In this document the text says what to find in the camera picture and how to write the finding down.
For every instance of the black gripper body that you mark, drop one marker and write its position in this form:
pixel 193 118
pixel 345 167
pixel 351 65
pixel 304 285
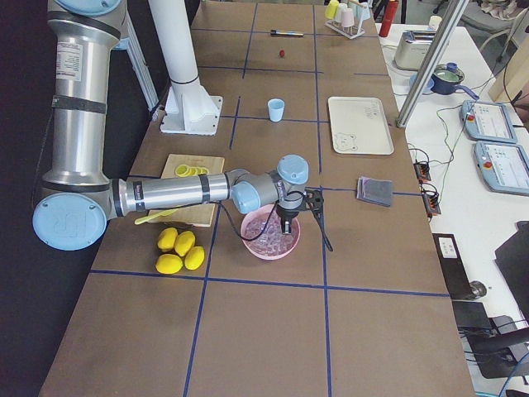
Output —
pixel 286 214

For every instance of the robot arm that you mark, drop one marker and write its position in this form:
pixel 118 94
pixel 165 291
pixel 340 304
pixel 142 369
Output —
pixel 78 199

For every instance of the clear ice cubes pile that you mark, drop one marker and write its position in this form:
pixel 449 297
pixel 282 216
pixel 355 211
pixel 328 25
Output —
pixel 264 235

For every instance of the light blue plastic cup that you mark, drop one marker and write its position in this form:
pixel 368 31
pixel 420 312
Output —
pixel 276 108

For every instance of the white cup rack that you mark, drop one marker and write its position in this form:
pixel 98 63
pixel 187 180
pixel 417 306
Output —
pixel 362 12

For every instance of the pink cup on rack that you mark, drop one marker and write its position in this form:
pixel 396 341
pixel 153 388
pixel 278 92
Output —
pixel 347 18

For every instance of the yellow cup on rack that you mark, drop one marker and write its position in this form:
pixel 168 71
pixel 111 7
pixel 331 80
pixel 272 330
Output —
pixel 331 9

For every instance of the pink bowl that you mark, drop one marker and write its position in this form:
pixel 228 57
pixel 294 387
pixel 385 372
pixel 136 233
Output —
pixel 268 252

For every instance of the wooden cutting board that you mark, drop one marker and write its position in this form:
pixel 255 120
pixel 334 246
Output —
pixel 200 215

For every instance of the grey folded cloth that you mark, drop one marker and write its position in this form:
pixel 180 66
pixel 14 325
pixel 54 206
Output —
pixel 377 191

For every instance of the yellow lemon lower right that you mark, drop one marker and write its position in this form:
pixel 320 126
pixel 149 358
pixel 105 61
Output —
pixel 194 258

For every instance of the yellow lemon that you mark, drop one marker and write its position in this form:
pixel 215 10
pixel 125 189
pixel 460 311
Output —
pixel 194 258
pixel 184 242
pixel 167 238
pixel 169 264

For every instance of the yellow lemon upper right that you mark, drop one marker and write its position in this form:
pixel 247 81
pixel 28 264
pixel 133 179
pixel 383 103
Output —
pixel 184 242

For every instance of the lemon slices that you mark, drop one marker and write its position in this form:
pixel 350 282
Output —
pixel 184 170

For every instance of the cream bear tray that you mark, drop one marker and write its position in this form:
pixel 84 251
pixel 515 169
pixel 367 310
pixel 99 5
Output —
pixel 359 126

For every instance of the yellow lemon upper left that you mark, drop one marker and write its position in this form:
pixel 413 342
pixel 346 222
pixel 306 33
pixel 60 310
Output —
pixel 167 238

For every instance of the yellow lemon lower left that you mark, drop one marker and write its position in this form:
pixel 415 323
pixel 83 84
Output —
pixel 169 264

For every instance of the yellow plastic knife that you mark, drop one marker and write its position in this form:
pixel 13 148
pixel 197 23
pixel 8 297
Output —
pixel 153 216

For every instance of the cream toaster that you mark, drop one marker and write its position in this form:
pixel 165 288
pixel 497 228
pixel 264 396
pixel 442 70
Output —
pixel 412 49

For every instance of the blue saucepan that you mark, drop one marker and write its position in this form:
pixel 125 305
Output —
pixel 448 79

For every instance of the upper teach pendant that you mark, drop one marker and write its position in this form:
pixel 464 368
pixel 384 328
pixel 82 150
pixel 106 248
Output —
pixel 485 121

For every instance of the teach pendant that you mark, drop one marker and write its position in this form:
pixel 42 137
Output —
pixel 485 121
pixel 503 166

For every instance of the lower teach pendant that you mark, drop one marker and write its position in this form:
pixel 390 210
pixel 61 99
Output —
pixel 503 166

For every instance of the red bottle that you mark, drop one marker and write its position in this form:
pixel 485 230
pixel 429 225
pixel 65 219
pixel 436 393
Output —
pixel 390 9

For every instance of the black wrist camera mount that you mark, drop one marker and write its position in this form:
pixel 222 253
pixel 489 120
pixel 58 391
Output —
pixel 314 200

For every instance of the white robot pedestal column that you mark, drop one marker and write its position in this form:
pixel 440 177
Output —
pixel 189 108

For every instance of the aluminium frame post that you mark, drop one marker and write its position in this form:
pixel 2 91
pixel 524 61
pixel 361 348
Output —
pixel 450 20

